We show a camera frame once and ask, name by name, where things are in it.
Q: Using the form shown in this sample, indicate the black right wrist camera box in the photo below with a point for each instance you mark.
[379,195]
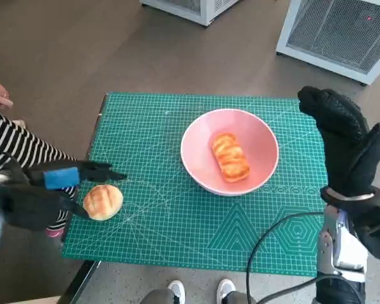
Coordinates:
[377,231]

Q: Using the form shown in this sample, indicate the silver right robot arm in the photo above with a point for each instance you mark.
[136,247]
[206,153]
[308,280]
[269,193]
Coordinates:
[335,250]

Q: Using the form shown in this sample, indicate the long braided toy bread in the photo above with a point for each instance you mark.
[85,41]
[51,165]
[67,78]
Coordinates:
[231,158]

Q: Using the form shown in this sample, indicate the small white mesh cabinet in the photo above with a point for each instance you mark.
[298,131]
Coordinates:
[190,9]

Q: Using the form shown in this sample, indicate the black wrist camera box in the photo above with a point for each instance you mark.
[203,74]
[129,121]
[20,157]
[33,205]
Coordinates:
[377,231]
[28,209]

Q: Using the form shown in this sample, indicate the pink bowl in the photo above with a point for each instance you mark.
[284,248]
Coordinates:
[196,152]

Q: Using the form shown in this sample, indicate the person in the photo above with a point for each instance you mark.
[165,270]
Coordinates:
[19,142]

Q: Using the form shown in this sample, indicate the person's leg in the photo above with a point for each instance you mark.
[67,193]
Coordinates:
[237,299]
[158,297]

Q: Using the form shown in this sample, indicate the green cutting mat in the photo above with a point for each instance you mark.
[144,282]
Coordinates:
[164,234]

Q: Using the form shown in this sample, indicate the round toy bread bun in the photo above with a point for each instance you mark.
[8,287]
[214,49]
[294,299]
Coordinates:
[103,202]

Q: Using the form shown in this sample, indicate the bare left hand blue tape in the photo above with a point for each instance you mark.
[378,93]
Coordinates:
[63,177]

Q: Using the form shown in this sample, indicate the black gloved right hand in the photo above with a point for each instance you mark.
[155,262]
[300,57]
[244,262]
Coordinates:
[345,142]

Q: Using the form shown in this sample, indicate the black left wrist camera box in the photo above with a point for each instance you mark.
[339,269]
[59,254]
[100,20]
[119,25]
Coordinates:
[28,209]

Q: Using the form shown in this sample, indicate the large white mesh cabinet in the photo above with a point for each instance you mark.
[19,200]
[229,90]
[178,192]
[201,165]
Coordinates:
[332,35]

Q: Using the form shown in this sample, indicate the person's foot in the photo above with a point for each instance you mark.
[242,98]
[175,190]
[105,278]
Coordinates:
[225,289]
[177,289]

